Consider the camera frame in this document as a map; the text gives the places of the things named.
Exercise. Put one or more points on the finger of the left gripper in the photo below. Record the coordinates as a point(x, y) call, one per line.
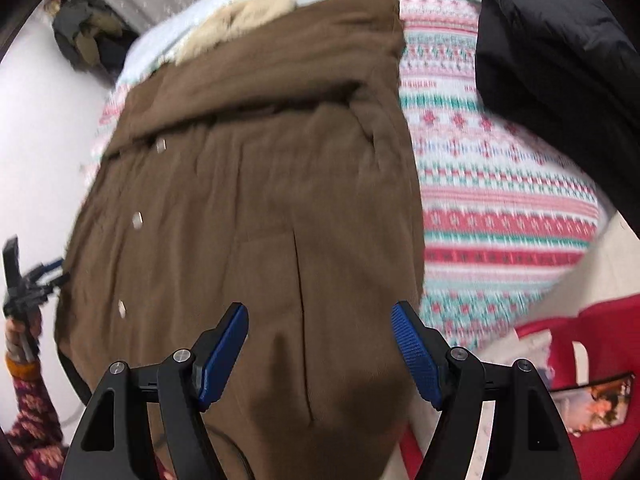
point(51, 266)
point(56, 283)

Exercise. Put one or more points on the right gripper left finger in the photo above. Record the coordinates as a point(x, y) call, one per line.
point(113, 439)

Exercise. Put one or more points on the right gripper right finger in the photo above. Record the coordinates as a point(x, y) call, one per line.
point(528, 439)

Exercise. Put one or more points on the brown coat with fur collar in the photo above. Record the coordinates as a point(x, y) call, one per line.
point(276, 171)

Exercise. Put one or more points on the person's left hand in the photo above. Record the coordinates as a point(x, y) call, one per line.
point(22, 337)

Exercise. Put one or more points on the patterned red sweater sleeve left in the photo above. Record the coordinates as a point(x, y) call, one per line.
point(36, 436)

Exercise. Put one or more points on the red chair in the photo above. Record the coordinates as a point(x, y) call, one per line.
point(591, 369)

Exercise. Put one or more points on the patterned handmade knit blanket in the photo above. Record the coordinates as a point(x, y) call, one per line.
point(505, 216)

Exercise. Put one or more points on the black puffer jacket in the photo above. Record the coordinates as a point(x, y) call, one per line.
point(566, 71)

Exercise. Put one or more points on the dark clothes hanging on wall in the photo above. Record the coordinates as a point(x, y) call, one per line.
point(91, 36)

